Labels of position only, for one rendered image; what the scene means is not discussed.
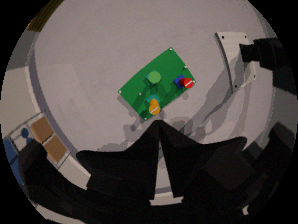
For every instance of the green circuit board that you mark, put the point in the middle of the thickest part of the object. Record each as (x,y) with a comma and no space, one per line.
(159,82)

